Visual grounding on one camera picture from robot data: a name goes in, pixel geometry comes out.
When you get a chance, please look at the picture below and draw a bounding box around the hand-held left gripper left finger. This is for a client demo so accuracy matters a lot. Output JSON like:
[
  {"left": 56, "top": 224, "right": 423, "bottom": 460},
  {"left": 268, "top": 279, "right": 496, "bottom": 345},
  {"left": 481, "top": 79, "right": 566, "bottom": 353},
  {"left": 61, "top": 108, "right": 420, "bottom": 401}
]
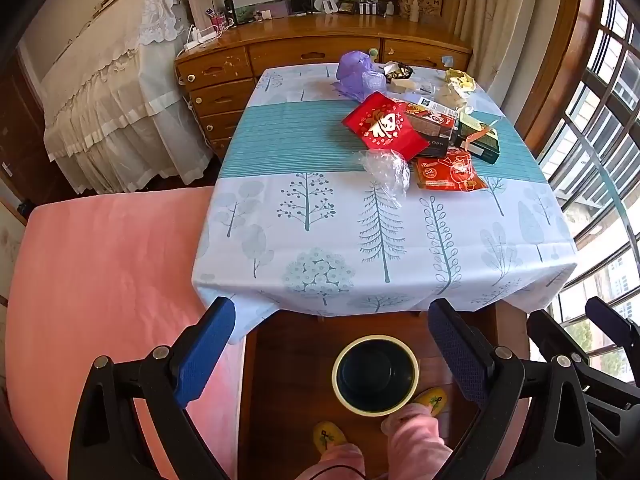
[{"left": 67, "top": 296, "right": 236, "bottom": 480}]

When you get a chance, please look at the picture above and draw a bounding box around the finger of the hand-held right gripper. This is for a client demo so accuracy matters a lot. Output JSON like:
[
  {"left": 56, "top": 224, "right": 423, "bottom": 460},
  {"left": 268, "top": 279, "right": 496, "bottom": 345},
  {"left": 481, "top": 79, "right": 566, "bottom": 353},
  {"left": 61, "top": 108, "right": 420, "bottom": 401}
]
[
  {"left": 527, "top": 310, "right": 640, "bottom": 456},
  {"left": 585, "top": 296, "right": 640, "bottom": 386}
]

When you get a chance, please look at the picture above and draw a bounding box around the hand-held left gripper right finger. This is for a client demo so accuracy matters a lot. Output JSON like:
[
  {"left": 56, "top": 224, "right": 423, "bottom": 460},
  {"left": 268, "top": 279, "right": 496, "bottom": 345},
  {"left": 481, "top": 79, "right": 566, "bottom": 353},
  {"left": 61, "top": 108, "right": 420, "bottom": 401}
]
[{"left": 427, "top": 297, "right": 597, "bottom": 480}]

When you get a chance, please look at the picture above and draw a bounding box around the black bin yellow rim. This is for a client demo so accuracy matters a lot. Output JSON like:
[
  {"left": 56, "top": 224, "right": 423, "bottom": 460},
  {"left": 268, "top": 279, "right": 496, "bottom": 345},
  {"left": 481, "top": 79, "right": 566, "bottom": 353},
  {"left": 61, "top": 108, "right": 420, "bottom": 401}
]
[{"left": 331, "top": 335, "right": 420, "bottom": 417}]

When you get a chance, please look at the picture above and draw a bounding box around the green box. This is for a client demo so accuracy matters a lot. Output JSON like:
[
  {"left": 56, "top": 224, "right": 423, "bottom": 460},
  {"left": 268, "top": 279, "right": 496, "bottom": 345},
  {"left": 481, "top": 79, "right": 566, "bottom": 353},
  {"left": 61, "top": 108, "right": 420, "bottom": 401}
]
[{"left": 452, "top": 112, "right": 501, "bottom": 165}]

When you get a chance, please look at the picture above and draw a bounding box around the yellow paper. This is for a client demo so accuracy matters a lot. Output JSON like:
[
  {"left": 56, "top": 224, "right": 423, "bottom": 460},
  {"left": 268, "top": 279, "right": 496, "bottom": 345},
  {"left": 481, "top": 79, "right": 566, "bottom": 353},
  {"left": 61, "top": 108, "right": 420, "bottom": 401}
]
[{"left": 445, "top": 69, "right": 476, "bottom": 95}]

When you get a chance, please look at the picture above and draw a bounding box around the yellow slipper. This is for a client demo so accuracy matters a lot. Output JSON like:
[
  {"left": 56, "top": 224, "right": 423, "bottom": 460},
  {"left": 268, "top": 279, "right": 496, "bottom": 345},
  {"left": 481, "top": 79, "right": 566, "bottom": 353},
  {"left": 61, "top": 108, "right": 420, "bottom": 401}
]
[
  {"left": 415, "top": 387, "right": 450, "bottom": 417},
  {"left": 313, "top": 421, "right": 348, "bottom": 453}
]

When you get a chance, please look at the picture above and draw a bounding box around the person's right leg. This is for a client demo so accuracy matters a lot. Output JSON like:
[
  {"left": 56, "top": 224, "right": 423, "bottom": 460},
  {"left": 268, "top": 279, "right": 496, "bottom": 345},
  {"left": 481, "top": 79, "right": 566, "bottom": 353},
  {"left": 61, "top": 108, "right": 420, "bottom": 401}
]
[{"left": 381, "top": 404, "right": 453, "bottom": 480}]

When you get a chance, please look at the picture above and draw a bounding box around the person's leg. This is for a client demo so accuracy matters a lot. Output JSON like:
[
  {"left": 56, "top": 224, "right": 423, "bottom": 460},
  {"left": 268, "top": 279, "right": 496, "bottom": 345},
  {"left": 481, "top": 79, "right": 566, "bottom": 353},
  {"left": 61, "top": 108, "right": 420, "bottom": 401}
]
[
  {"left": 381, "top": 404, "right": 453, "bottom": 480},
  {"left": 299, "top": 444, "right": 366, "bottom": 480}
]

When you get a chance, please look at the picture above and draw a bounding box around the pink blanket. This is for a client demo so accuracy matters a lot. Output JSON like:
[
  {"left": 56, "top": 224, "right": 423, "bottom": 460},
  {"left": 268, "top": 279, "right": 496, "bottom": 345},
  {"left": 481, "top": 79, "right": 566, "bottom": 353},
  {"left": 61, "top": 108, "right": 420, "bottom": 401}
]
[{"left": 5, "top": 187, "right": 246, "bottom": 480}]

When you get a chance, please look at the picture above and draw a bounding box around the tree print tablecloth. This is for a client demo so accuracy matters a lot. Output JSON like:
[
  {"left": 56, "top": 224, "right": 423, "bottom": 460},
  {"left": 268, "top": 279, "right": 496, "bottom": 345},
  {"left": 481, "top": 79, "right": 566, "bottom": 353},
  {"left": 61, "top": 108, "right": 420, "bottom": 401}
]
[{"left": 192, "top": 62, "right": 578, "bottom": 346}]

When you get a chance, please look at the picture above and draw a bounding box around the window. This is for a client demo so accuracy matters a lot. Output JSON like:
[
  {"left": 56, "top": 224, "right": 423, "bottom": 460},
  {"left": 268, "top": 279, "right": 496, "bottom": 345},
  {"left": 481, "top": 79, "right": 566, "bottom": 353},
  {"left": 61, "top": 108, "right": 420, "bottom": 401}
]
[{"left": 537, "top": 0, "right": 640, "bottom": 411}]

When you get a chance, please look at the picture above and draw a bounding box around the person's left leg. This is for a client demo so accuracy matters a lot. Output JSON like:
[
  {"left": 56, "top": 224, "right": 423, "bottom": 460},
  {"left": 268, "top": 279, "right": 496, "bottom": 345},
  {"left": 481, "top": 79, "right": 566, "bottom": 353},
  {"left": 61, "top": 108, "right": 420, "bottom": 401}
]
[{"left": 299, "top": 444, "right": 366, "bottom": 480}]

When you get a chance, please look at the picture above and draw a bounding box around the orange red snack packet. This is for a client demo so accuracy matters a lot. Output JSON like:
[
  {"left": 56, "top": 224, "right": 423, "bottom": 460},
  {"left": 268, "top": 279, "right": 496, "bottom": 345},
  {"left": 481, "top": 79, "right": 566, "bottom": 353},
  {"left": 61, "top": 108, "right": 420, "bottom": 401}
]
[{"left": 414, "top": 149, "right": 488, "bottom": 193}]

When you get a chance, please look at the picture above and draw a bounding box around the clear plastic bag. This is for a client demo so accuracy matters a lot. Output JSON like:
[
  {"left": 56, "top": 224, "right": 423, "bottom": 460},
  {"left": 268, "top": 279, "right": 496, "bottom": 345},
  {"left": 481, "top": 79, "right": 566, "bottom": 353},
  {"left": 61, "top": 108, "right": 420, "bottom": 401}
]
[{"left": 357, "top": 149, "right": 411, "bottom": 197}]

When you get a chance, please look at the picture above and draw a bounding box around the dark box red label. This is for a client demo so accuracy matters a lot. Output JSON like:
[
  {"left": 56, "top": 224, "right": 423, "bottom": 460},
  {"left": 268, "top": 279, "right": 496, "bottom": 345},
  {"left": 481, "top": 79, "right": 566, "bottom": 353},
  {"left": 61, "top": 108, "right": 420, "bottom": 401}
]
[{"left": 400, "top": 101, "right": 458, "bottom": 158}]

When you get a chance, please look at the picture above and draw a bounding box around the red packet gold print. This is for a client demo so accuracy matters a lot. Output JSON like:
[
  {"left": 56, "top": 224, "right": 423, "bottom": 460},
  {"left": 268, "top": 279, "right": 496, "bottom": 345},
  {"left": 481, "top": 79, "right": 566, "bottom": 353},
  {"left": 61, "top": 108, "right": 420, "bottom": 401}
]
[{"left": 342, "top": 91, "right": 423, "bottom": 163}]

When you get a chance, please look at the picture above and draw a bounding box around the lilac white carton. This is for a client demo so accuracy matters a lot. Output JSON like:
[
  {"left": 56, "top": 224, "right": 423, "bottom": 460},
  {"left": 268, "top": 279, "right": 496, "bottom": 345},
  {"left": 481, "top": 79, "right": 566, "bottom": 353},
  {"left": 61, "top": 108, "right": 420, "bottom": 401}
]
[{"left": 415, "top": 96, "right": 463, "bottom": 116}]

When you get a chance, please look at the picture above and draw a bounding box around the crumpled beige paper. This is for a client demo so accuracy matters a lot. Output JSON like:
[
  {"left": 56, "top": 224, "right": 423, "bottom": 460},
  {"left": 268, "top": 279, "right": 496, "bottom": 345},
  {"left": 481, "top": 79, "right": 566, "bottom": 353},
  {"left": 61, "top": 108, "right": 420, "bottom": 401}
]
[{"left": 434, "top": 82, "right": 471, "bottom": 111}]

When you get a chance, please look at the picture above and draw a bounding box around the cream lace furniture cover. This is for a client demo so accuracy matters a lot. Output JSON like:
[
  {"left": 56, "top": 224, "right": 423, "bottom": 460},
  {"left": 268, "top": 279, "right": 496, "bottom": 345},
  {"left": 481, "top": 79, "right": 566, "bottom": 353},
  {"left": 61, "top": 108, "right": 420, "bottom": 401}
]
[{"left": 40, "top": 0, "right": 216, "bottom": 196}]

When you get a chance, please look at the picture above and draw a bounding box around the black gold crumpled wrapper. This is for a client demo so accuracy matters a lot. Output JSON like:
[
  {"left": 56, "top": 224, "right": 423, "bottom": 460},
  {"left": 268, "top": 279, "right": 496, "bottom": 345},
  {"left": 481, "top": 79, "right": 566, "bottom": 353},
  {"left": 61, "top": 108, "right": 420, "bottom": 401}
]
[{"left": 382, "top": 61, "right": 415, "bottom": 81}]

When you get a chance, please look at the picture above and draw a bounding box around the purple plastic bag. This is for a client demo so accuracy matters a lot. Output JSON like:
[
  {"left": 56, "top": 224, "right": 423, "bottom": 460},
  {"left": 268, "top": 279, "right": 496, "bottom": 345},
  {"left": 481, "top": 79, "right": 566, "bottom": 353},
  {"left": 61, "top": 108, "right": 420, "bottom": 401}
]
[{"left": 336, "top": 51, "right": 388, "bottom": 98}]

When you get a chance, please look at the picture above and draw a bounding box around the white power strip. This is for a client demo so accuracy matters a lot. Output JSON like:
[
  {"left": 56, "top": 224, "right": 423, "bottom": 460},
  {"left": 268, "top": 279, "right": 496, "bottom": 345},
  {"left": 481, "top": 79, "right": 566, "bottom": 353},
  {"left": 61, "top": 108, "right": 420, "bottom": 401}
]
[{"left": 184, "top": 27, "right": 221, "bottom": 52}]

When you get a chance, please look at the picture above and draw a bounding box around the wooden dresser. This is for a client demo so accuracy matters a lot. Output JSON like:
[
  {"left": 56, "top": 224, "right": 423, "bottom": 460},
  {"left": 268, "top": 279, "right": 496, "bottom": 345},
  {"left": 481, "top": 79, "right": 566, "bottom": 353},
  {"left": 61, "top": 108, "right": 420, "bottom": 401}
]
[{"left": 174, "top": 10, "right": 473, "bottom": 161}]

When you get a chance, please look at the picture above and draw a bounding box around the beige leaf print curtain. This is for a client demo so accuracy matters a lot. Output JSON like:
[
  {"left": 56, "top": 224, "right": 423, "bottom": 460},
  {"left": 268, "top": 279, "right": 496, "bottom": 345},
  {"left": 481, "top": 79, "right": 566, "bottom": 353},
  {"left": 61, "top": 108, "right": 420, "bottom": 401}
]
[{"left": 452, "top": 0, "right": 546, "bottom": 51}]

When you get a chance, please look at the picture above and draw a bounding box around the wooden letter box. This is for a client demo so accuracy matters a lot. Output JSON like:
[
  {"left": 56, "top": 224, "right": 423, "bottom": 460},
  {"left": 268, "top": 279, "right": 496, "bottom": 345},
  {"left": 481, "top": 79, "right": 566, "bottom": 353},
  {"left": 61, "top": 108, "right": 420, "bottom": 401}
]
[{"left": 398, "top": 0, "right": 444, "bottom": 19}]

